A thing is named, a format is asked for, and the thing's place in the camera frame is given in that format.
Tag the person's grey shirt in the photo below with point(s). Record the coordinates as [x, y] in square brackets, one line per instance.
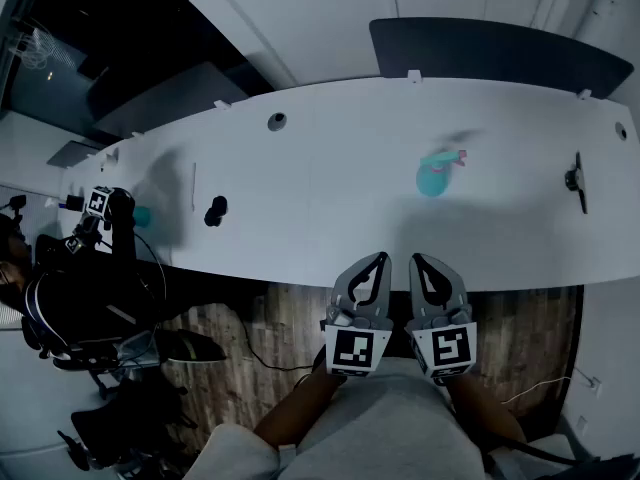
[380, 428]

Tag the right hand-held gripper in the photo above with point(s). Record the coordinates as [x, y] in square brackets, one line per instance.
[447, 350]

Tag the thin white stick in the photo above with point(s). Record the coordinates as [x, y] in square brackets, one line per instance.
[193, 188]

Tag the person's left forearm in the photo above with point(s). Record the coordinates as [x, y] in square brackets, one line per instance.
[295, 408]

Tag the white divider clip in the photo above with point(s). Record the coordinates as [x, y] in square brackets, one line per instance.
[414, 76]
[584, 95]
[221, 104]

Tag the black office chair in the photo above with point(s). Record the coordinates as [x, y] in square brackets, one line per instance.
[130, 423]

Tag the small black box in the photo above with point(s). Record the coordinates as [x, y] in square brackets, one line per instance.
[75, 202]

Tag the dark desk divider panel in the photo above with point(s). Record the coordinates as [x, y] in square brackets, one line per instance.
[500, 53]

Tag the small black object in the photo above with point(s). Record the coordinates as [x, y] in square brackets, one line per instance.
[216, 210]

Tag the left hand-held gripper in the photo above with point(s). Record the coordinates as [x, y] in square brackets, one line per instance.
[357, 350]

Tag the grey desk divider panel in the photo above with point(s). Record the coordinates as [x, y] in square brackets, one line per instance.
[165, 98]

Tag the pink bottle cap with strap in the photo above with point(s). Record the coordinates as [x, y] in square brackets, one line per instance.
[442, 159]

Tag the teal plastic squeeze bottle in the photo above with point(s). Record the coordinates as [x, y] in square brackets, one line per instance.
[431, 182]

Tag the white wall socket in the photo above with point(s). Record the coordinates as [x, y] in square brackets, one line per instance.
[593, 385]

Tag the person's right forearm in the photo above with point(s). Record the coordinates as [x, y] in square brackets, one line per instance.
[482, 413]

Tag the small white object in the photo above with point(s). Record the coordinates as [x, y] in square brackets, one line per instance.
[110, 159]

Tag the black clamp bracket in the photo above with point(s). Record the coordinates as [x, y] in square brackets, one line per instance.
[577, 183]

